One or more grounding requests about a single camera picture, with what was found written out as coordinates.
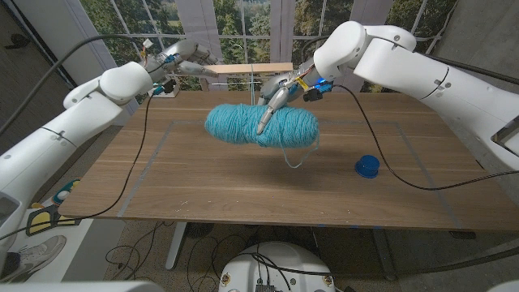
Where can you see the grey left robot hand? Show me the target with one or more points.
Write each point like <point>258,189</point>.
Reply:
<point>182,52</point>

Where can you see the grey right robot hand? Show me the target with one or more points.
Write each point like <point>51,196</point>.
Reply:
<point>288,85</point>

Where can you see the wooden slat with metal clips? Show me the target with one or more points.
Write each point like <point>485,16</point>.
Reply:
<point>263,67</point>

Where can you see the teal yarn skein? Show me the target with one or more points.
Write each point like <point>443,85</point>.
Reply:
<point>239,123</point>

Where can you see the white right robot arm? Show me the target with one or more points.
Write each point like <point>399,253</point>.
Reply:
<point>405,69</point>

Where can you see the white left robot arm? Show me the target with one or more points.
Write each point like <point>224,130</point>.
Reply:
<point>61,138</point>

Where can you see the blue plastic lid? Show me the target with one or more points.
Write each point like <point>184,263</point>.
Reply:
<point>367,166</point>

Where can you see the white power strip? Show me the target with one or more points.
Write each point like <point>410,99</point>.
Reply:
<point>168,93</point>

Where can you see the printed window forest backdrop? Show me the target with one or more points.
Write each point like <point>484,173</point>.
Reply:
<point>243,24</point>

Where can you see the black ribbed round object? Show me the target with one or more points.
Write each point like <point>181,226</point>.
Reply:
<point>199,229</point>

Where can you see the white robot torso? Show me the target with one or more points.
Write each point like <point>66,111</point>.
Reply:
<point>280,267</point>

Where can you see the white table leg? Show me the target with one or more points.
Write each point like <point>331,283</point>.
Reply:
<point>176,247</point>

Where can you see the grey table leg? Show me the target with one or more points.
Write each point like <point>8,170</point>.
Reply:
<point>383,255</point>

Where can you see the grey sneaker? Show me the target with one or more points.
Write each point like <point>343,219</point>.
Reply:
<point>36,255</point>

